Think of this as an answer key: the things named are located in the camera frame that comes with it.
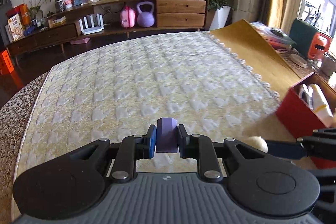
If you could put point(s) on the white and yellow bottle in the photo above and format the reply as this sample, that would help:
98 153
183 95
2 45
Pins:
321 106

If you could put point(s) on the white router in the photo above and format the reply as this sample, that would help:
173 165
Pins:
91 27

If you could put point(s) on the pink flat box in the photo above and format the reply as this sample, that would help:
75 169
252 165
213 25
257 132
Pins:
80 41

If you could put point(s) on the pink toy suitcase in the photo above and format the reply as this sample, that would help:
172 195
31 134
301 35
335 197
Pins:
127 18

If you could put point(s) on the mustard yellow cloth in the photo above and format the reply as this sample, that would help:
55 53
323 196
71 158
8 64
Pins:
252 56

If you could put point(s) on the clear bag with dark item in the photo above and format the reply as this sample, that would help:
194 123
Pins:
277 32

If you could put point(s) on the wooden TV cabinet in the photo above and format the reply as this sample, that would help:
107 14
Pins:
105 27

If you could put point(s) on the cream quilted table cloth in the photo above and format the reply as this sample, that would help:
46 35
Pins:
131 82

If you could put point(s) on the printed snack box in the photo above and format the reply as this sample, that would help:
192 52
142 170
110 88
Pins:
16 27

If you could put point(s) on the orange gift box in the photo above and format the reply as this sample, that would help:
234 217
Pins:
6 62

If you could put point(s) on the small cardboard box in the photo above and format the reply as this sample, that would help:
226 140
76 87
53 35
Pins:
56 21

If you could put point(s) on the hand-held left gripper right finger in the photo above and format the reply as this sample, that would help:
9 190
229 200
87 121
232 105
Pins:
182 142

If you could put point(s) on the purple kettlebell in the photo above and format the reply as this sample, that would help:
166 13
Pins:
145 16

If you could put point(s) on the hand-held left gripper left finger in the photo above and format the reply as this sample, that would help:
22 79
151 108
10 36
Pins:
151 142

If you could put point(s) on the purple plastic toy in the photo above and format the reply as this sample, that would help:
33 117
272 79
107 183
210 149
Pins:
166 134

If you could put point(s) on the small potted green plant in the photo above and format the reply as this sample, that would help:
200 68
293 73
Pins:
34 14

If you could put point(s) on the green and orange desk organizer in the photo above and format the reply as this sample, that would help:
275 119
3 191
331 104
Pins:
307 37

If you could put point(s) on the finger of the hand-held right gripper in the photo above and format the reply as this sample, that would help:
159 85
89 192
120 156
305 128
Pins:
283 149

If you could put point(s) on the green mug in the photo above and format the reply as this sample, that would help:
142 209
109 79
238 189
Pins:
329 64

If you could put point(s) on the clear drinking glass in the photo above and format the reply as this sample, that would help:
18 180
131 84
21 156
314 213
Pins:
317 60

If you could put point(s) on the white round coaster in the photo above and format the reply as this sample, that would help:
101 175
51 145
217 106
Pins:
298 60

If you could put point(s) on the gold lace tablecloth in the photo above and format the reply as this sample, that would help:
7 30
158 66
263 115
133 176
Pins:
15 121

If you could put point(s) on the red tin box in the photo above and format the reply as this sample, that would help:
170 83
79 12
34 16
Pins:
294 113

